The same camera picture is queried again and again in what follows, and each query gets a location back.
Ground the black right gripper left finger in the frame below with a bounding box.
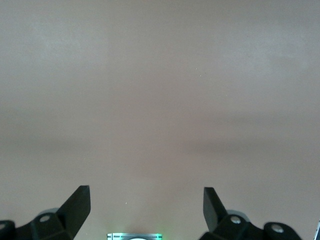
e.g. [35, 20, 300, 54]
[0, 185, 92, 240]

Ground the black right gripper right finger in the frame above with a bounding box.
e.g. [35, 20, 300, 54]
[198, 186, 304, 240]

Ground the brown table cover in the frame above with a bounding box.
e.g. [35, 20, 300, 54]
[0, 0, 320, 240]

